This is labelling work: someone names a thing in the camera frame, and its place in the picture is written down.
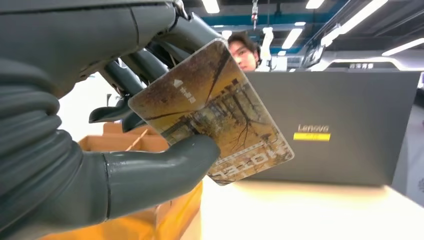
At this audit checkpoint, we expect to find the grey laptop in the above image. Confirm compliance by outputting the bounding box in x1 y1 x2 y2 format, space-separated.
243 70 422 187

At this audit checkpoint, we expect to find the person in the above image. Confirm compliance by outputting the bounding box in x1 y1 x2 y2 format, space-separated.
227 31 263 73

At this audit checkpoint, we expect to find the ceiling light panel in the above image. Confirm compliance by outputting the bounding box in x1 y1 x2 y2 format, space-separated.
305 0 326 10
281 28 304 51
201 0 221 15

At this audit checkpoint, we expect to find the long ceiling light strip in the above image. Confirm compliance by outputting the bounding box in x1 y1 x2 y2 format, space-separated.
320 0 389 48
381 37 424 57

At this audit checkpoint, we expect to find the yellow patterned key card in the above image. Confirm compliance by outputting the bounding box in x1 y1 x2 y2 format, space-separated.
127 38 296 187

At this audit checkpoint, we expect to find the divided cardboard card box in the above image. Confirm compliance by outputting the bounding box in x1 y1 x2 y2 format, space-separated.
38 122 204 240

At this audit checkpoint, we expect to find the white background machine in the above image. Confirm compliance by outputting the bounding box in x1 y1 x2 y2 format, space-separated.
256 26 276 73

